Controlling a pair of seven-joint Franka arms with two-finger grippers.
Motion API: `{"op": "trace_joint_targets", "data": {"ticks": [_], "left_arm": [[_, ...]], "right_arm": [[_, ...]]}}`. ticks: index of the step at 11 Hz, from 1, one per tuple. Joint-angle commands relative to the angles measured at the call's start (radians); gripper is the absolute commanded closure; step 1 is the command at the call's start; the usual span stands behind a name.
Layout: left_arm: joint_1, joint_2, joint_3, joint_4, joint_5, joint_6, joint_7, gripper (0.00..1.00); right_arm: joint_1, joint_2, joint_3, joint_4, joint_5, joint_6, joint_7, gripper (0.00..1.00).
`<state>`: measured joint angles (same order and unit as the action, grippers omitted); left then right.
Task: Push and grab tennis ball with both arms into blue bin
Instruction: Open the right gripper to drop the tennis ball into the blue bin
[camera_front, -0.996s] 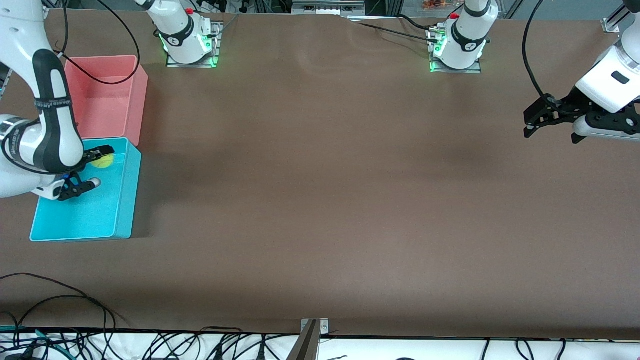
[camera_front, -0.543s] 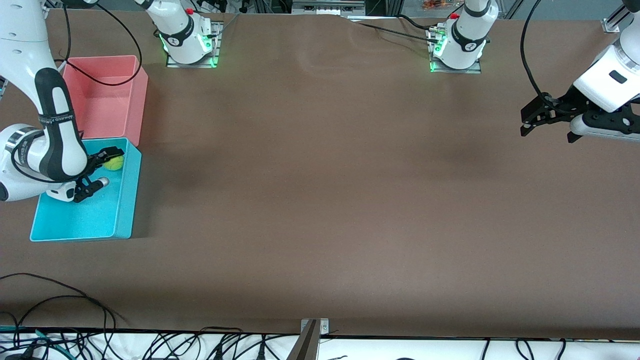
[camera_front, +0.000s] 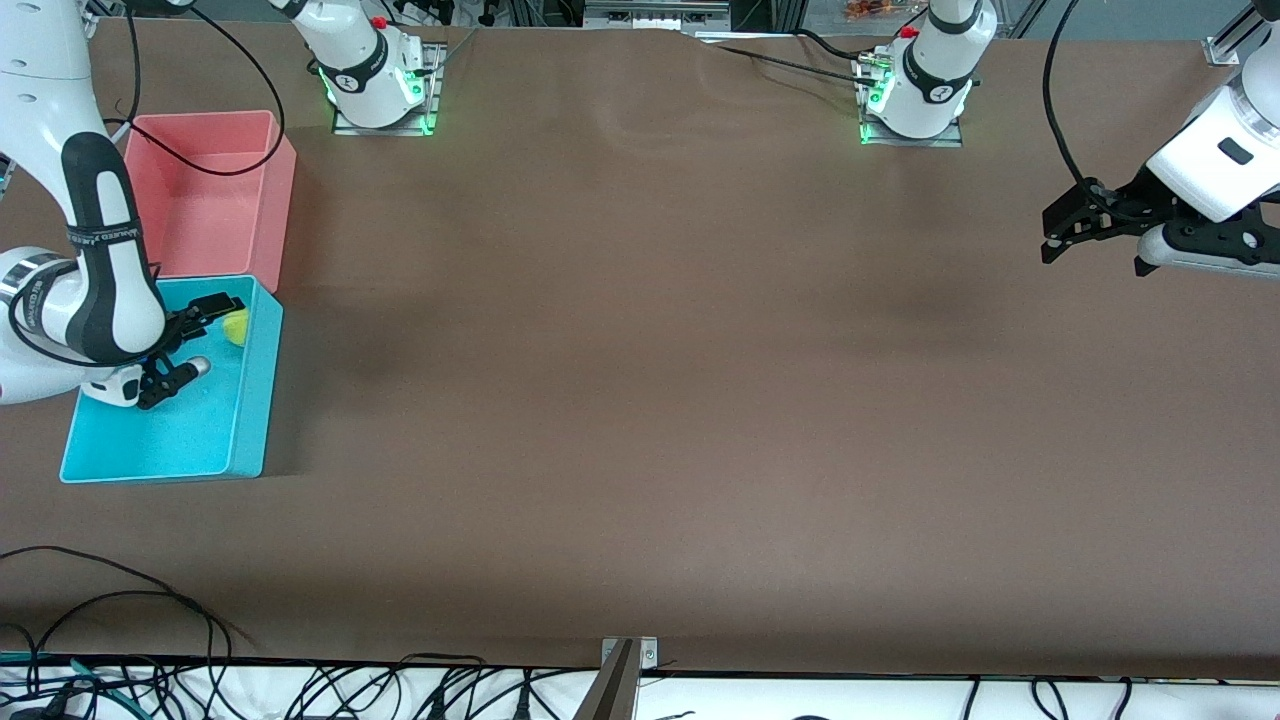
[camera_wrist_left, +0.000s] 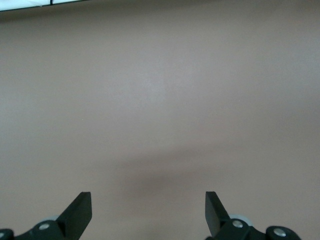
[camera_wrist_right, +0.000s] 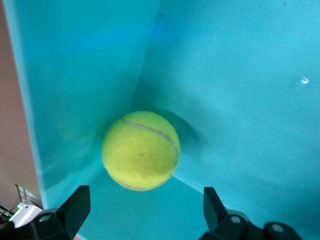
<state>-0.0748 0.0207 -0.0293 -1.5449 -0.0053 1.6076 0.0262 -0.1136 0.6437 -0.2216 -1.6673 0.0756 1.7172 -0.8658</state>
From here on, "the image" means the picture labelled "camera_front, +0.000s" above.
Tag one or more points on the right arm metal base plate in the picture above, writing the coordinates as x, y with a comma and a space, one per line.
432, 100

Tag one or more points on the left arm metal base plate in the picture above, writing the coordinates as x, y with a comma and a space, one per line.
950, 140

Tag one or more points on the blue plastic bin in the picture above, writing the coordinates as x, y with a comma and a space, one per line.
170, 440

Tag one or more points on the silver aluminium profile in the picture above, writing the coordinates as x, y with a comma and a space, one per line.
1225, 48

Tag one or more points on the pink plastic bin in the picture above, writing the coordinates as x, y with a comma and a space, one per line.
215, 220

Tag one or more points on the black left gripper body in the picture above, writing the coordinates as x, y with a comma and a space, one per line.
1128, 202

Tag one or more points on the orange packet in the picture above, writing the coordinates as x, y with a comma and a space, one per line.
870, 10

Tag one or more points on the grey metal rail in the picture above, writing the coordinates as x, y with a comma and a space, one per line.
650, 15

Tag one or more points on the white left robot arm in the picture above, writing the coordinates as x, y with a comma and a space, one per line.
1220, 165

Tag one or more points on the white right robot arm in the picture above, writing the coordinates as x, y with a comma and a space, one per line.
40, 100

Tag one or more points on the grey metal bracket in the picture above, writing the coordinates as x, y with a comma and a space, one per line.
648, 652

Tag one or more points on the yellow tennis ball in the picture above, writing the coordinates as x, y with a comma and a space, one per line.
236, 328

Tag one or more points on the dark metal bar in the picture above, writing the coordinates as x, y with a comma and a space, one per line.
610, 695

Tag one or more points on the black power plug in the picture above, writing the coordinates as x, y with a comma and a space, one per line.
437, 705
523, 703

